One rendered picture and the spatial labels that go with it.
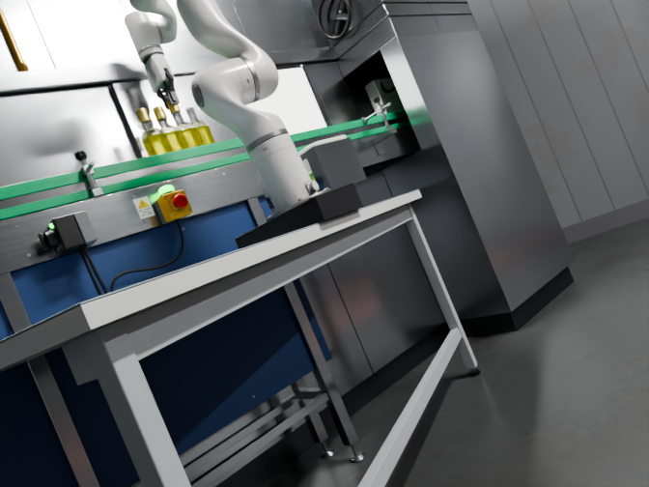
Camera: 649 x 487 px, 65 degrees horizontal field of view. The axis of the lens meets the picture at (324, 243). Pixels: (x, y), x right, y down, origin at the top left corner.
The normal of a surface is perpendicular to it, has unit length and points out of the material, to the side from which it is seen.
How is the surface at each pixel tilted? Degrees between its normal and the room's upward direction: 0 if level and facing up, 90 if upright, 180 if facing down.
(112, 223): 90
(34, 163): 90
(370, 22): 90
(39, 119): 90
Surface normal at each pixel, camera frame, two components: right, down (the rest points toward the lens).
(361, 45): -0.71, 0.30
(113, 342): 0.82, -0.34
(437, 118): 0.59, -0.25
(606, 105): -0.42, 0.18
